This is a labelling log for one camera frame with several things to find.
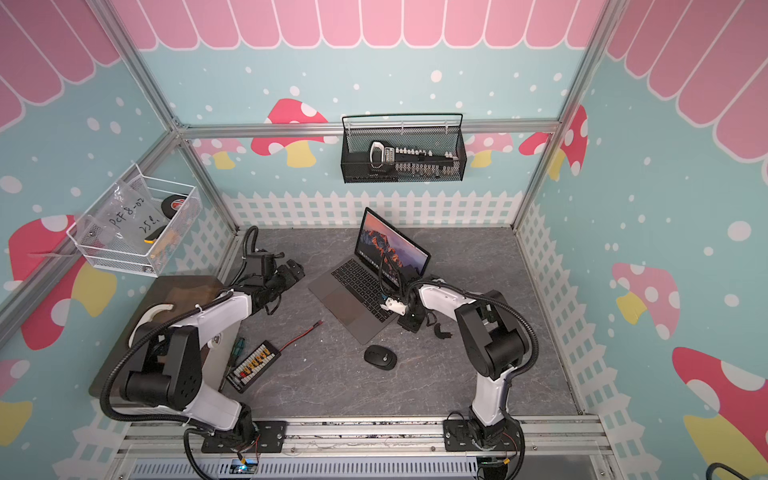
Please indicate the socket set in basket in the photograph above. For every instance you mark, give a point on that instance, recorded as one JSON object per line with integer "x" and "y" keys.
{"x": 408, "y": 164}

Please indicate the black wire mesh basket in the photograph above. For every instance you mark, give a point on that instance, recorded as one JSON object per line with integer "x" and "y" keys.
{"x": 439, "y": 132}

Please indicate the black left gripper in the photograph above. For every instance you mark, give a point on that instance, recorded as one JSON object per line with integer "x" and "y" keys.
{"x": 290, "y": 277}

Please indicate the grey laptop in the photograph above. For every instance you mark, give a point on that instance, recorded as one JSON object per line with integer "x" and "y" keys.
{"x": 355, "y": 291}

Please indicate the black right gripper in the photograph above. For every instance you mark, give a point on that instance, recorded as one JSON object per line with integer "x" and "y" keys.
{"x": 409, "y": 326}

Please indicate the small black plastic part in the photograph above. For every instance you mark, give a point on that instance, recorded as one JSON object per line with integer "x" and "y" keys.
{"x": 440, "y": 334}

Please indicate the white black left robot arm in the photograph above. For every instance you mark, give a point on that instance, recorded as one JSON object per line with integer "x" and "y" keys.
{"x": 159, "y": 378}

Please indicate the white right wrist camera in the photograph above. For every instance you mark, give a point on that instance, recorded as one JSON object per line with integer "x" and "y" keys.
{"x": 394, "y": 305}

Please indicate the white wire wall basket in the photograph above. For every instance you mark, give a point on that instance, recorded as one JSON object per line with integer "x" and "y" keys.
{"x": 105, "y": 252}

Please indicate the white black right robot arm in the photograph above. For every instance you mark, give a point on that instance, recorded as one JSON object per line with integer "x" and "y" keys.
{"x": 500, "y": 345}

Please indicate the yellow black tool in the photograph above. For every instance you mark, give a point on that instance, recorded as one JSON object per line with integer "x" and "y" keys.
{"x": 154, "y": 236}

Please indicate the clear plastic bag with writing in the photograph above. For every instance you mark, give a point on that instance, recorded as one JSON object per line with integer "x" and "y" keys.
{"x": 129, "y": 214}

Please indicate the black wireless mouse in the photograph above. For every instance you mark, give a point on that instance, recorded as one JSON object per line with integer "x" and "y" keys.
{"x": 380, "y": 357}

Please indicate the brown case with white handle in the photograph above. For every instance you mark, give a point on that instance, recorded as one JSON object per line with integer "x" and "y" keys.
{"x": 166, "y": 298}

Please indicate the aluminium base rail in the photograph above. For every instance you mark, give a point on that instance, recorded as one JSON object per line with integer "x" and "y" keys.
{"x": 554, "y": 447}

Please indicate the black terminal strip board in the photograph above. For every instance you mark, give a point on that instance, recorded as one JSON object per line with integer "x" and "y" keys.
{"x": 253, "y": 366}

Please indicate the black tape roll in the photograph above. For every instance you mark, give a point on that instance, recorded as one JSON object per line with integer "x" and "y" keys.
{"x": 172, "y": 204}

